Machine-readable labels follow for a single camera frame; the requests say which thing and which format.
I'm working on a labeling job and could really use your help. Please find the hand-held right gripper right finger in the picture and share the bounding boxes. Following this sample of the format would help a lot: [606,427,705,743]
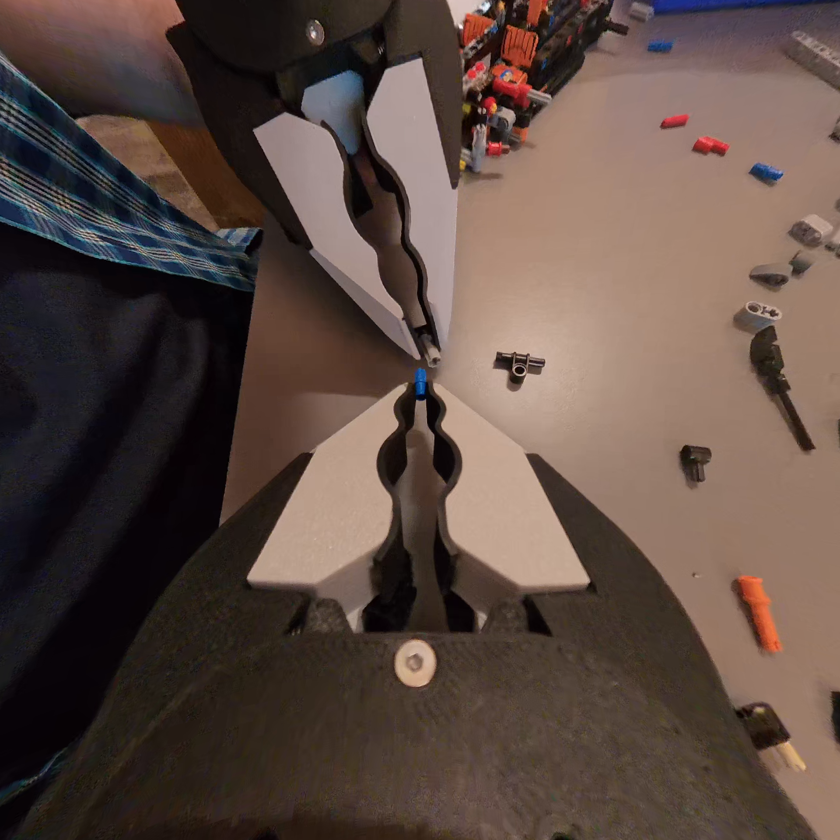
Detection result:
[420,382,592,634]

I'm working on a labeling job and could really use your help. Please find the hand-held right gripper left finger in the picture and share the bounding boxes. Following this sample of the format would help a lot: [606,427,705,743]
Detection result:
[247,382,411,634]

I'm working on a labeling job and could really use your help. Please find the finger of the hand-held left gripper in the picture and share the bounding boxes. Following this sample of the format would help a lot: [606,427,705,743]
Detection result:
[252,71,424,361]
[362,56,459,352]

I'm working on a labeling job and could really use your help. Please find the person's left forearm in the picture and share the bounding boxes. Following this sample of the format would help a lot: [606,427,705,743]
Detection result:
[0,0,198,126]

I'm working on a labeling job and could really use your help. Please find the partly built lego model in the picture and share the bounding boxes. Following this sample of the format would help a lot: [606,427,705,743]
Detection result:
[459,0,631,175]

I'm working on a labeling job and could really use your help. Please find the black lego cross connector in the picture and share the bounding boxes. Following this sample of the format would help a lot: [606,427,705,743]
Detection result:
[495,351,547,385]

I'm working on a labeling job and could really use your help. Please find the orange lego piece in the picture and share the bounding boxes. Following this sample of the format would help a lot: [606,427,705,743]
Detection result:
[735,575,783,654]

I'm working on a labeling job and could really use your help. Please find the black lego axle assembly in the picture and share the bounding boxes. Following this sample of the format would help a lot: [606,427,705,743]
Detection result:
[750,326,816,452]

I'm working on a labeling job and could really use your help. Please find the black and cream lego piece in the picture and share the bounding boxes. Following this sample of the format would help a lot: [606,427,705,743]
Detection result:
[735,702,807,773]

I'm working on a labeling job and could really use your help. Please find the light grey lego connector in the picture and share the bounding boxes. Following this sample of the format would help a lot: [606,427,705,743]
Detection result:
[733,301,783,332]

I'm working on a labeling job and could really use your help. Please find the grey lego beam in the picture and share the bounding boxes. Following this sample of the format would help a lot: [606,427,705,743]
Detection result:
[787,29,840,83]

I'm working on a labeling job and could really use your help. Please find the person's plaid shirt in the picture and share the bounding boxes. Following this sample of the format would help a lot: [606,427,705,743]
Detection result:
[0,52,263,293]

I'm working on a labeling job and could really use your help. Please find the person's dark clothing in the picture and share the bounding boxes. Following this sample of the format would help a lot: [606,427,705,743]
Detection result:
[0,223,253,788]

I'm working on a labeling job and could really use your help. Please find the blue plastic bin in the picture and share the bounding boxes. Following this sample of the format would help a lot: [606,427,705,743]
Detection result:
[653,0,840,14]

